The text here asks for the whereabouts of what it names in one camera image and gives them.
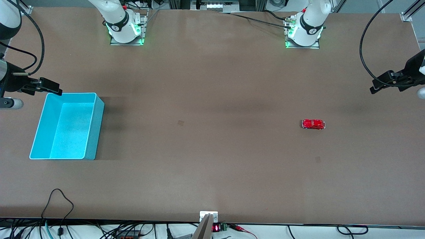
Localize red beetle toy car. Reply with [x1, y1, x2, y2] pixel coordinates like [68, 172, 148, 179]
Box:
[301, 119, 326, 130]

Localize short black table cable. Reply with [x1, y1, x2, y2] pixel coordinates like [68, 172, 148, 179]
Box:
[263, 10, 288, 22]

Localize red clip lead wires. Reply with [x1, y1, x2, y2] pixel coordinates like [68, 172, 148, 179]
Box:
[228, 224, 258, 239]

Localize blue plastic box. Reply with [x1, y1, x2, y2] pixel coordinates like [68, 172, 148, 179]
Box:
[29, 92, 105, 160]

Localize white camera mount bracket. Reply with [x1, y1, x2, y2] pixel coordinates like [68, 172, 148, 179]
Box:
[200, 211, 219, 223]

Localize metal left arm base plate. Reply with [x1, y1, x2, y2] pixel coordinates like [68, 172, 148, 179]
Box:
[285, 13, 320, 49]

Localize black coiled cable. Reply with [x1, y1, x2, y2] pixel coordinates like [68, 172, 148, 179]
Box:
[337, 225, 369, 235]

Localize grey camera support bar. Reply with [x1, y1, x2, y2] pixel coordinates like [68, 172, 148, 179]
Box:
[192, 214, 213, 239]

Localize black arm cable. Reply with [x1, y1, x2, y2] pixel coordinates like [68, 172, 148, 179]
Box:
[0, 0, 45, 76]
[360, 0, 404, 88]

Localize orange power strip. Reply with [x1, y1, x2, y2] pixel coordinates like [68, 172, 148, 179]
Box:
[116, 230, 140, 239]

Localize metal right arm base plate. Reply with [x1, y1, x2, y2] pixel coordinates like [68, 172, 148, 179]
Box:
[110, 9, 148, 46]

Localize long black table cable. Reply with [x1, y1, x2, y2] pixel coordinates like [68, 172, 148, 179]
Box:
[221, 12, 293, 30]

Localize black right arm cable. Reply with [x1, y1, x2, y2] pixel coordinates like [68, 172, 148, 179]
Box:
[0, 0, 45, 76]

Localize black looped thin cable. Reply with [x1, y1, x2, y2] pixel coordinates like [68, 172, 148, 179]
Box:
[41, 189, 74, 234]

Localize lit control unit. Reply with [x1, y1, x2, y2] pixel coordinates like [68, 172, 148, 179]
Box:
[191, 0, 240, 12]

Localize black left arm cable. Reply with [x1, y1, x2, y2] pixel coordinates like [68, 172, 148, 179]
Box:
[360, 0, 404, 88]

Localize aluminium frame corner profile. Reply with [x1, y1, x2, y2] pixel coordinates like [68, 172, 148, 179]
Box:
[400, 0, 425, 22]

